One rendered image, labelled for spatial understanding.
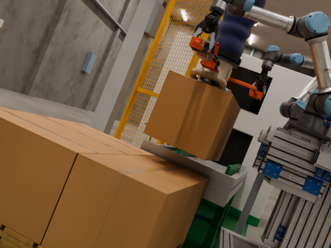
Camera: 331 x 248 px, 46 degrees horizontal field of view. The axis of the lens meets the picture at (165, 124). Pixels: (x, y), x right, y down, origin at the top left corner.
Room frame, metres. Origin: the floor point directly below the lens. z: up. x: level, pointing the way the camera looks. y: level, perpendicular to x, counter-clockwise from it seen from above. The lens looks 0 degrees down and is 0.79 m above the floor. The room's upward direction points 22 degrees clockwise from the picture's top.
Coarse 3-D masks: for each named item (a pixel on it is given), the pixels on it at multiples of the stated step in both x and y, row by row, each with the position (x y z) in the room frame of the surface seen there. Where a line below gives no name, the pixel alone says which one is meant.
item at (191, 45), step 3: (192, 36) 1.94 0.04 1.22; (192, 39) 1.94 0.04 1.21; (195, 39) 1.93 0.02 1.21; (198, 39) 1.93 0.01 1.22; (201, 39) 1.92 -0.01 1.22; (192, 42) 1.93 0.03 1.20; (204, 42) 1.92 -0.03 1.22; (189, 45) 1.94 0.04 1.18; (192, 45) 1.93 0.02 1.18; (195, 45) 1.93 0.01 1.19; (198, 45) 1.93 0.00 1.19; (204, 45) 1.93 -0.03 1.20; (192, 48) 1.98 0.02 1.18; (195, 48) 1.94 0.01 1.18; (198, 48) 1.92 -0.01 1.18; (201, 48) 1.92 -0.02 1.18; (198, 51) 1.99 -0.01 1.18; (201, 51) 1.95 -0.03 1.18; (204, 54) 1.99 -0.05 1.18
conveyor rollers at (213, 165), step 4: (188, 156) 3.88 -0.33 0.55; (192, 156) 4.14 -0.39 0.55; (196, 156) 4.41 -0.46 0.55; (196, 160) 3.77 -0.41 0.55; (200, 160) 4.03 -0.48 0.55; (204, 160) 4.29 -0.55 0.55; (208, 160) 4.64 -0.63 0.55; (204, 164) 3.74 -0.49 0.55; (208, 164) 3.92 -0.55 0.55; (212, 164) 4.18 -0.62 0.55; (216, 164) 4.52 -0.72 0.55; (220, 164) 4.86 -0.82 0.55; (216, 168) 3.89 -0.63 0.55; (220, 168) 4.06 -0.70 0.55; (224, 168) 4.40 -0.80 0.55; (224, 172) 3.78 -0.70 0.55; (236, 172) 4.55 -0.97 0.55
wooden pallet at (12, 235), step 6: (0, 228) 1.62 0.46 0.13; (6, 228) 1.60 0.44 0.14; (0, 234) 1.60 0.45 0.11; (6, 234) 1.60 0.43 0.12; (12, 234) 1.59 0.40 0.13; (18, 234) 1.59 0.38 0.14; (0, 240) 1.60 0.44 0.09; (6, 240) 1.60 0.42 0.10; (12, 240) 1.59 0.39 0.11; (18, 240) 1.58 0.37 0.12; (24, 240) 1.58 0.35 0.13; (30, 240) 1.57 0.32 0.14; (0, 246) 1.60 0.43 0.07; (6, 246) 1.59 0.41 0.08; (12, 246) 1.59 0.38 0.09; (18, 246) 1.58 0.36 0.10; (24, 246) 1.57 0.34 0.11; (30, 246) 1.57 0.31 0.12; (36, 246) 1.60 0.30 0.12; (180, 246) 2.51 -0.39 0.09
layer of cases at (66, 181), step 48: (0, 144) 1.65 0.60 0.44; (48, 144) 1.59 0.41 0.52; (96, 144) 2.03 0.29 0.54; (0, 192) 1.62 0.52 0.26; (48, 192) 1.57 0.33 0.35; (96, 192) 1.53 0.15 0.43; (144, 192) 1.48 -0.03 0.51; (192, 192) 2.07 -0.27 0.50; (48, 240) 1.55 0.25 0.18; (96, 240) 1.51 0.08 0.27; (144, 240) 1.46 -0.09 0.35
